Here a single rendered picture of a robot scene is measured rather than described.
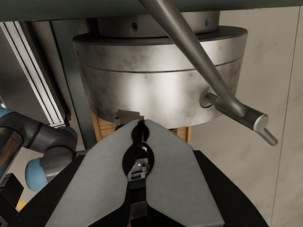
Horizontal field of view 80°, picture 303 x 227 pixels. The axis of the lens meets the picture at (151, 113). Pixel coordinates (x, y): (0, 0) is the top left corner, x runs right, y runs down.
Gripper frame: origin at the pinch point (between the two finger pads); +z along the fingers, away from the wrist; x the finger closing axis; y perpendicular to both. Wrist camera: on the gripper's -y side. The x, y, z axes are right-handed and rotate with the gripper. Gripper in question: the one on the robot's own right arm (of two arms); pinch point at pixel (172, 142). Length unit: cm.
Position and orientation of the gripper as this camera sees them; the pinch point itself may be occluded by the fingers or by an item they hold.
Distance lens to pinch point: 50.0
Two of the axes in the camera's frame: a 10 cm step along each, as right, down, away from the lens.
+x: 2.5, 4.6, -8.5
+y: 0.3, 8.7, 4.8
